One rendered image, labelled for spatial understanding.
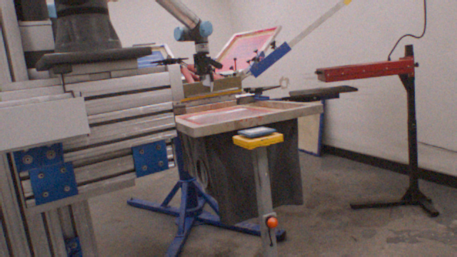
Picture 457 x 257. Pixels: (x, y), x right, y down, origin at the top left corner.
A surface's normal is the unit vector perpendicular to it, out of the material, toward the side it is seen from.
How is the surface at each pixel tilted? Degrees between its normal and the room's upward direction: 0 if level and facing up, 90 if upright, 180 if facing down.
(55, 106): 90
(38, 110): 90
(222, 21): 90
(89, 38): 72
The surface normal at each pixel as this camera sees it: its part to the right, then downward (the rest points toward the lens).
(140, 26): 0.39, 0.10
